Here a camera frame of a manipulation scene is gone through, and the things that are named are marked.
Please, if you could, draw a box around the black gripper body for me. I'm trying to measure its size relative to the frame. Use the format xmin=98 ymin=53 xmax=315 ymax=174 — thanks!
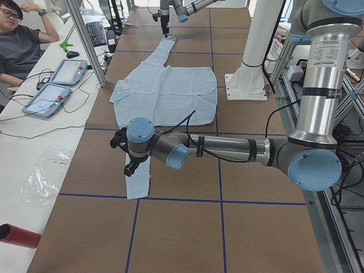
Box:
xmin=152 ymin=10 xmax=169 ymax=28
xmin=110 ymin=127 xmax=148 ymax=166

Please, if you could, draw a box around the light blue button shirt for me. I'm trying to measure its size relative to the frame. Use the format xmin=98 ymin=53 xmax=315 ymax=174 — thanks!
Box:
xmin=110 ymin=36 xmax=217 ymax=200

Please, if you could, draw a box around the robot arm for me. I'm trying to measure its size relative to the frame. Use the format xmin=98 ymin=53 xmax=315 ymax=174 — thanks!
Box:
xmin=110 ymin=1 xmax=363 ymax=191
xmin=152 ymin=0 xmax=217 ymax=38

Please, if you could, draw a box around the black keyboard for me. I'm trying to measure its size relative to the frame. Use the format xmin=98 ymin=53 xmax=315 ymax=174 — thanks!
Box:
xmin=85 ymin=21 xmax=107 ymax=47

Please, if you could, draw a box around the lower teach pendant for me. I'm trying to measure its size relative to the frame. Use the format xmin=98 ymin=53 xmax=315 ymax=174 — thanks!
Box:
xmin=22 ymin=83 xmax=71 ymax=118

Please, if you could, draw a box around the teach pendant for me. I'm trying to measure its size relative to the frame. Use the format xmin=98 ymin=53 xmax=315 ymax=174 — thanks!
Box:
xmin=49 ymin=59 xmax=88 ymax=86
xmin=22 ymin=83 xmax=71 ymax=118

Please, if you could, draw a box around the upper teach pendant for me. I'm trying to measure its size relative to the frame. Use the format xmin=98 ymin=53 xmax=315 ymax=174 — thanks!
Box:
xmin=49 ymin=59 xmax=88 ymax=86

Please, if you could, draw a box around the clear plastic bag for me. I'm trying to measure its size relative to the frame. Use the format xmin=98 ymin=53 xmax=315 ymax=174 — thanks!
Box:
xmin=16 ymin=148 xmax=75 ymax=209

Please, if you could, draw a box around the black computer mouse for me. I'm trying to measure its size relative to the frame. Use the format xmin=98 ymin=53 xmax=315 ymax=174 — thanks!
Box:
xmin=66 ymin=51 xmax=80 ymax=59

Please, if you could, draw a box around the green plastic tool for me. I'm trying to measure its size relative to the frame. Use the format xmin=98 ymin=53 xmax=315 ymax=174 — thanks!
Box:
xmin=60 ymin=41 xmax=73 ymax=53

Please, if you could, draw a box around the person in grey shirt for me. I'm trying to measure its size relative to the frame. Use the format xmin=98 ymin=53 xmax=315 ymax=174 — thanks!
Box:
xmin=1 ymin=1 xmax=59 ymax=87

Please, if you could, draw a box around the red cylinder bottle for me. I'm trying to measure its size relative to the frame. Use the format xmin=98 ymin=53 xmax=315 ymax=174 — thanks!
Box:
xmin=1 ymin=224 xmax=41 ymax=249

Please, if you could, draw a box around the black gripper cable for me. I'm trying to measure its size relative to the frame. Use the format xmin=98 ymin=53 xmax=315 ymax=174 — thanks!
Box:
xmin=159 ymin=109 xmax=257 ymax=163

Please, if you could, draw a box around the aluminium frame post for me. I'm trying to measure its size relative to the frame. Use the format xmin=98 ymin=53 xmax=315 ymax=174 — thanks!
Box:
xmin=64 ymin=0 xmax=106 ymax=87

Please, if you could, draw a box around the white camera post base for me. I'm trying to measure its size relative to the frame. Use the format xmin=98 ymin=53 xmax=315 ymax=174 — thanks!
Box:
xmin=225 ymin=0 xmax=285 ymax=101

